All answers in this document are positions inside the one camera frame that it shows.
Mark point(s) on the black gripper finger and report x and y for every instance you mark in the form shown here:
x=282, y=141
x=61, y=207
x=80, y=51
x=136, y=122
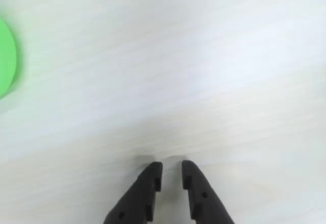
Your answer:
x=137, y=196
x=206, y=198

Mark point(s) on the green round toy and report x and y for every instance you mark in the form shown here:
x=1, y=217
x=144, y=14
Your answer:
x=6, y=58

